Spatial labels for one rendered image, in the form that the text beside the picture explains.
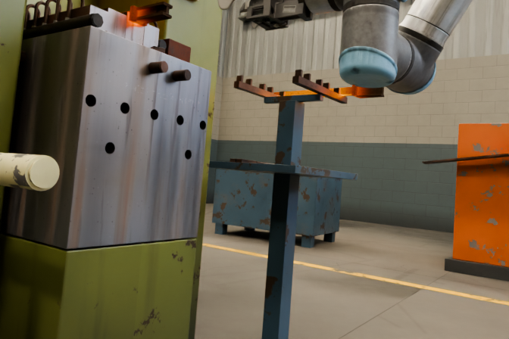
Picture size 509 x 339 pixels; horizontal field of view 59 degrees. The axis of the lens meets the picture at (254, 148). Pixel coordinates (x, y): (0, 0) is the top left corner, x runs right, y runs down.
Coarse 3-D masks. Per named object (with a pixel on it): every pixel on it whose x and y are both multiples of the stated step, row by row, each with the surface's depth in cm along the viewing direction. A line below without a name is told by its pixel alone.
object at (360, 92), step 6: (306, 90) 152; (342, 90) 143; (348, 90) 142; (354, 90) 140; (360, 90) 140; (366, 90) 139; (372, 90) 138; (378, 90) 137; (360, 96) 140; (366, 96) 139; (372, 96) 138; (378, 96) 137; (384, 96) 137
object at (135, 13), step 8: (136, 8) 104; (144, 8) 103; (152, 8) 102; (160, 8) 101; (168, 8) 100; (136, 16) 104; (144, 16) 102; (152, 16) 101; (160, 16) 100; (168, 16) 100; (144, 24) 106
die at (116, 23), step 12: (60, 12) 102; (72, 12) 99; (84, 12) 97; (96, 12) 97; (108, 12) 100; (36, 24) 107; (108, 24) 100; (120, 24) 102; (132, 24) 105; (120, 36) 103; (132, 36) 105; (144, 36) 108; (156, 36) 112
